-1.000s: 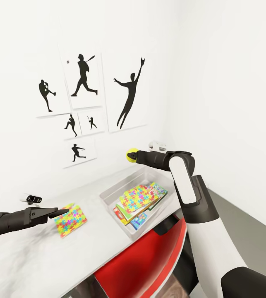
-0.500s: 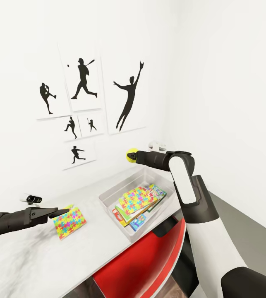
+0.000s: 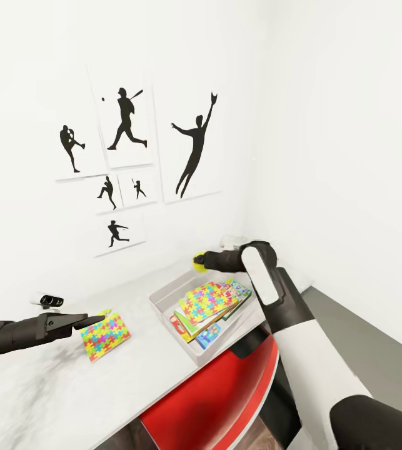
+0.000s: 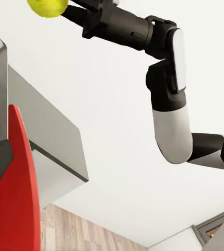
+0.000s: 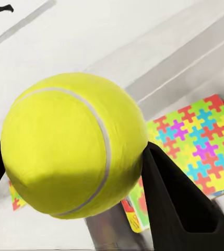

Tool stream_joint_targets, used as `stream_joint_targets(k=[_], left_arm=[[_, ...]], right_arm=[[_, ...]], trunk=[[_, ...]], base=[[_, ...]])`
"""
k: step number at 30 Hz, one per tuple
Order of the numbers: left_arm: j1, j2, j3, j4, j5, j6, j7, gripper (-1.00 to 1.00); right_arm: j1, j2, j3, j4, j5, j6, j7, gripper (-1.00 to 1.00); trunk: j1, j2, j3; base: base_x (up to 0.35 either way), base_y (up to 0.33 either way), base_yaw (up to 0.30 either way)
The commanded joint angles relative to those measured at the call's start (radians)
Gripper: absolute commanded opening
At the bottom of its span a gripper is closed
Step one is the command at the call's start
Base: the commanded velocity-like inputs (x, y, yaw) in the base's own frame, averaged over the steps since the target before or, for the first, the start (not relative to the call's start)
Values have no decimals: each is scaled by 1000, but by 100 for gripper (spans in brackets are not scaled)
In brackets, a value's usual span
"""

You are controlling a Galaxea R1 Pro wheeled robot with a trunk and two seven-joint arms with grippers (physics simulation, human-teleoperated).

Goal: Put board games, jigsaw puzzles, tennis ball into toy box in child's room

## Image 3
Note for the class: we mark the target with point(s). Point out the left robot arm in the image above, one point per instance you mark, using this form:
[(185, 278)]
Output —
[(51, 325)]

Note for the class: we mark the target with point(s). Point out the board game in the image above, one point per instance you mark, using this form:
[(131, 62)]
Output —
[(208, 336), (190, 332), (239, 291)]

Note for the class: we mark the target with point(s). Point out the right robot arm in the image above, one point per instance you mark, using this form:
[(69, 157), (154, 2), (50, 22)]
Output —
[(335, 408)]

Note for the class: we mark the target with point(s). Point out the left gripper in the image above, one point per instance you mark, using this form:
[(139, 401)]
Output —
[(49, 327)]

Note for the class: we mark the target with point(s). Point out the jigsaw puzzle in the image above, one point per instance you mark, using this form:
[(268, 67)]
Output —
[(103, 336), (204, 302)]

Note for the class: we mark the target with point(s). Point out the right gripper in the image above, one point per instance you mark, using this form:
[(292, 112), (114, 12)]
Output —
[(216, 261)]

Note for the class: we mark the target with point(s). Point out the tennis ball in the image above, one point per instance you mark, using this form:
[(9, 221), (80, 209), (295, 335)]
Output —
[(200, 267)]

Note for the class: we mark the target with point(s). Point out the toy box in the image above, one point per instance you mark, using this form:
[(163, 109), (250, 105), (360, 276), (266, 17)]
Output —
[(166, 300)]

